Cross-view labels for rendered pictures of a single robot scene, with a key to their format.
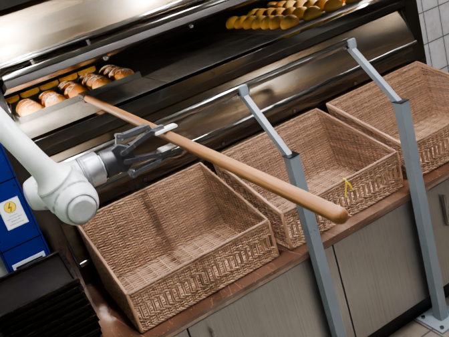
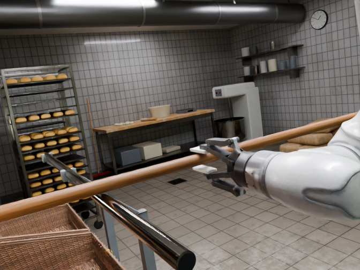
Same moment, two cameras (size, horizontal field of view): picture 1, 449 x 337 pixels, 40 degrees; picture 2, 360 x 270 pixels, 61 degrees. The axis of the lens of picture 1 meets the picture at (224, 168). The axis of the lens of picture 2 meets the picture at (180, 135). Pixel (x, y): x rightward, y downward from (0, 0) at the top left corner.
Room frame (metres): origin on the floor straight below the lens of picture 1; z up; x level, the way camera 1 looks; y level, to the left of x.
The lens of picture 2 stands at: (1.81, 0.88, 1.37)
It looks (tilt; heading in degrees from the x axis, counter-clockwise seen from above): 8 degrees down; 262
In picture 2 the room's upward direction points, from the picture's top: 8 degrees counter-clockwise
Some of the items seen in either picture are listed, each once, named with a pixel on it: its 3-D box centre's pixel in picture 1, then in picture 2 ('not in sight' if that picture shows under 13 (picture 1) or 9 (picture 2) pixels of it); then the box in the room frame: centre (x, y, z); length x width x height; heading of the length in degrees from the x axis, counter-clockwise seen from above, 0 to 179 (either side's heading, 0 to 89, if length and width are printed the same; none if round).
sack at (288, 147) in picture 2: not in sight; (299, 145); (-0.70, -3.57, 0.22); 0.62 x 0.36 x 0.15; 28
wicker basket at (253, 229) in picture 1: (174, 237); not in sight; (2.00, 0.25, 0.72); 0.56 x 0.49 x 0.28; 112
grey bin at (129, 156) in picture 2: not in sight; (126, 155); (2.05, -4.62, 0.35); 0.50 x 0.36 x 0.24; 112
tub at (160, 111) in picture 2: not in sight; (159, 111); (1.29, -5.01, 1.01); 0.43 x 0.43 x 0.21
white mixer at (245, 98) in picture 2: not in sight; (234, 117); (-0.22, -5.11, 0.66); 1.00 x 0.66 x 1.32; 22
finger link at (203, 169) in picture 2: (170, 146); (204, 169); (1.65, 0.13, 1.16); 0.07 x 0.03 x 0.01; 111
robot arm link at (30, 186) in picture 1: (55, 187); (324, 182); (1.52, 0.44, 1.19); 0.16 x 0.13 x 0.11; 111
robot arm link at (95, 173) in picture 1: (92, 170); (269, 173); (1.57, 0.34, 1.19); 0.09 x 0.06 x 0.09; 21
